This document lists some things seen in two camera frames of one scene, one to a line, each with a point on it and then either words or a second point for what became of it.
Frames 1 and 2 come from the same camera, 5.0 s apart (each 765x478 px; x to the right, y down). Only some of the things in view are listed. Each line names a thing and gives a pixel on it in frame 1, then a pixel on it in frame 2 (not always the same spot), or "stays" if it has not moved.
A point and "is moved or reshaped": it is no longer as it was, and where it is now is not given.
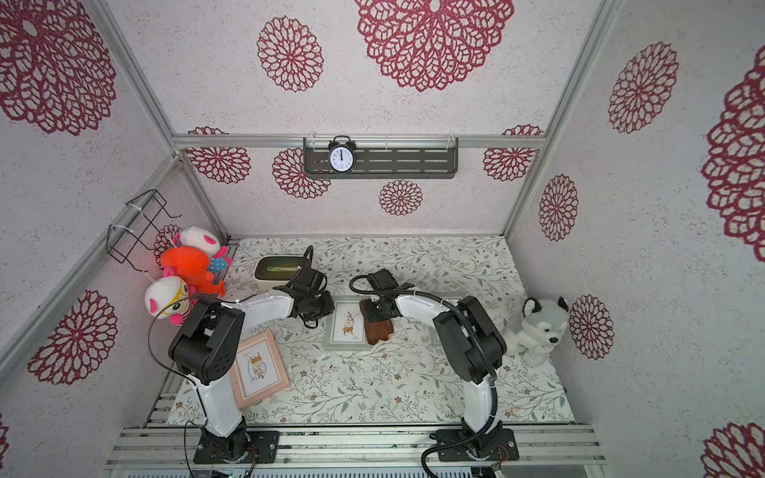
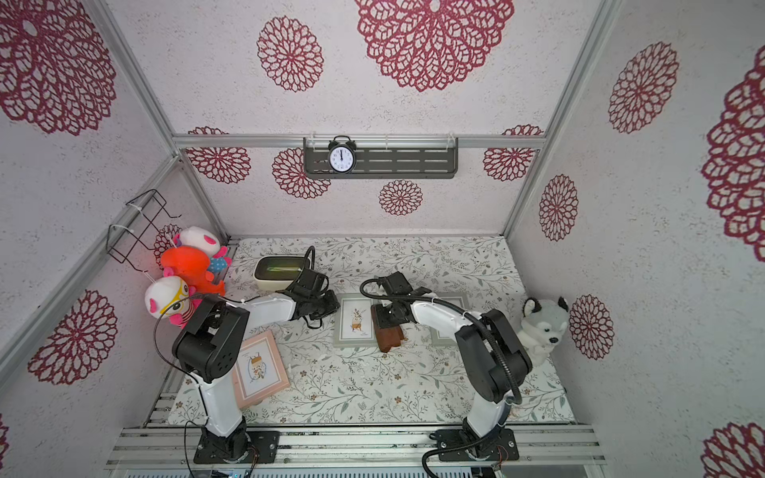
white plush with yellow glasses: [169, 297] stays
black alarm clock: [342, 155] stays
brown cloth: [375, 331] to [386, 337]
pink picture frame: [259, 370] stays
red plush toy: [190, 264] stays
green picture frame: [346, 329] is moved or reshaped
